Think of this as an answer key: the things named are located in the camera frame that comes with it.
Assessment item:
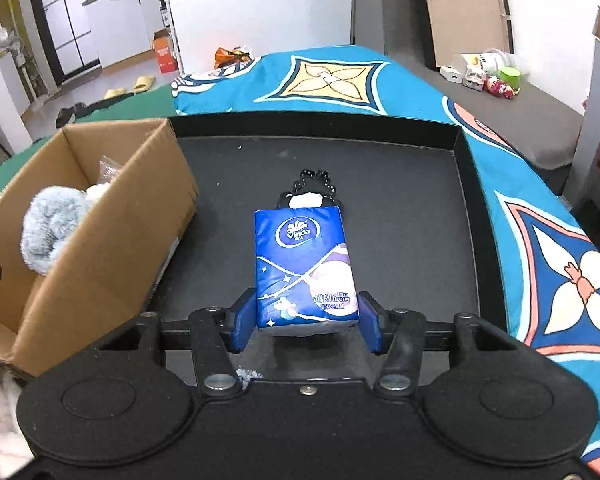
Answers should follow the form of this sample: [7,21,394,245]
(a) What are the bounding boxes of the grey low bench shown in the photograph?
[385,55,586,173]

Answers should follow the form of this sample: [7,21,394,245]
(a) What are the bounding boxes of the orange gift bag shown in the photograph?
[215,46,255,68]

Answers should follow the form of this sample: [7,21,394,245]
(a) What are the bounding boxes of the orange cardboard box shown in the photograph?
[152,30,178,75]

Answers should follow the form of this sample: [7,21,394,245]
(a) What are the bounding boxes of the blue tissue pack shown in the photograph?
[254,206,362,333]

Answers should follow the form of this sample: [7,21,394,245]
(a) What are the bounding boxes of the black framed glass door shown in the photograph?
[25,0,103,86]

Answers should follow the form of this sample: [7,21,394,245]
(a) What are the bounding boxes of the black shallow tray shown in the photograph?
[160,114,521,383]

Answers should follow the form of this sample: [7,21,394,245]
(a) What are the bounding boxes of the grey fluffy plush ball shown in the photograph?
[21,186,93,276]

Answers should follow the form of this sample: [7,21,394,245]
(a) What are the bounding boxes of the grey door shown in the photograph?
[352,0,426,58]

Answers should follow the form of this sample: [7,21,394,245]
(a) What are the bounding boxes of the blue patterned bed sheet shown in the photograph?
[171,45,600,478]

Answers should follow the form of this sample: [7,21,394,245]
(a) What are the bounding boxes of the green bed sheet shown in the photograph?
[0,85,177,176]

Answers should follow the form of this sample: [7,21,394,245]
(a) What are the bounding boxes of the pink small figure toy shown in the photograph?
[485,75,513,97]

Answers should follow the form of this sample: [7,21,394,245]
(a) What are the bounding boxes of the brown cardboard box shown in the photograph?
[0,118,199,378]

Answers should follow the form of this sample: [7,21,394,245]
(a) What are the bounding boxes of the white kitchen cabinet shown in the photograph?
[82,0,168,68]

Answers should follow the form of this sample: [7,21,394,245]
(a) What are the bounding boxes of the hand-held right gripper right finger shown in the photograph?
[358,290,523,397]

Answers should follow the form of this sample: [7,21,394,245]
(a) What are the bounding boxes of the black slipper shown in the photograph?
[55,102,88,128]

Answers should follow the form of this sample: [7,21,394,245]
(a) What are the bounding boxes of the clear plastic bag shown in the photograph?
[96,159,123,188]

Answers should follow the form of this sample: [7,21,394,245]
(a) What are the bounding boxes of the black framed wooden board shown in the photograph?
[417,0,518,68]

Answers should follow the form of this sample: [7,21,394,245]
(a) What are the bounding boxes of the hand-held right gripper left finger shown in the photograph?
[97,287,257,398]

